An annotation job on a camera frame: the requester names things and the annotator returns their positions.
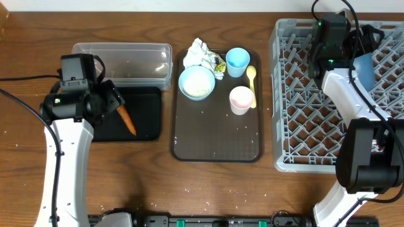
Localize large blue plate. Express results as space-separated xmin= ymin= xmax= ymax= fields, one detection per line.
xmin=353 ymin=53 xmax=376 ymax=91

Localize light blue rice bowl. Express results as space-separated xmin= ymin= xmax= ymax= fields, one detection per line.
xmin=178 ymin=66 xmax=215 ymax=101

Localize pink white cup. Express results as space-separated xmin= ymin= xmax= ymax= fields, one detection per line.
xmin=229 ymin=86 xmax=254 ymax=115

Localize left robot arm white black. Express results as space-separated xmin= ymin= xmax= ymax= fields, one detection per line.
xmin=35 ymin=79 xmax=124 ymax=226

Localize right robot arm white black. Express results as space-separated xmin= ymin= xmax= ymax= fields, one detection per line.
xmin=307 ymin=13 xmax=403 ymax=226

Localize grey dishwasher rack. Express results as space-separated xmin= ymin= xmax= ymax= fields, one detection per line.
xmin=269 ymin=19 xmax=403 ymax=174

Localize orange carrot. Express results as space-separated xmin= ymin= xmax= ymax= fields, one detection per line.
xmin=117 ymin=105 xmax=136 ymax=136

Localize black tray bin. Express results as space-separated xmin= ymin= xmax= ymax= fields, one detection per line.
xmin=93 ymin=87 xmax=162 ymax=142

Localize clear plastic bin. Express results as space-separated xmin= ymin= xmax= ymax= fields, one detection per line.
xmin=71 ymin=42 xmax=173 ymax=90

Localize crumpled white paper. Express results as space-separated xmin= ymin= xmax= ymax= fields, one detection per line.
xmin=183 ymin=38 xmax=224 ymax=80

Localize yellow spoon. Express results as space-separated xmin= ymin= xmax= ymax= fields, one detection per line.
xmin=246 ymin=66 xmax=256 ymax=108

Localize yellow food wrapper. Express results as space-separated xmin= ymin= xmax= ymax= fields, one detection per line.
xmin=215 ymin=54 xmax=227 ymax=74

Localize brown serving tray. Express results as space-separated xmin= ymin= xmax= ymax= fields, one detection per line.
xmin=170 ymin=50 xmax=264 ymax=163

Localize light blue cup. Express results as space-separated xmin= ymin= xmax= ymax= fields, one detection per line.
xmin=225 ymin=47 xmax=250 ymax=78

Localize black rail at table edge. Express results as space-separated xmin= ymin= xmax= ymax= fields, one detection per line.
xmin=88 ymin=207 xmax=379 ymax=227

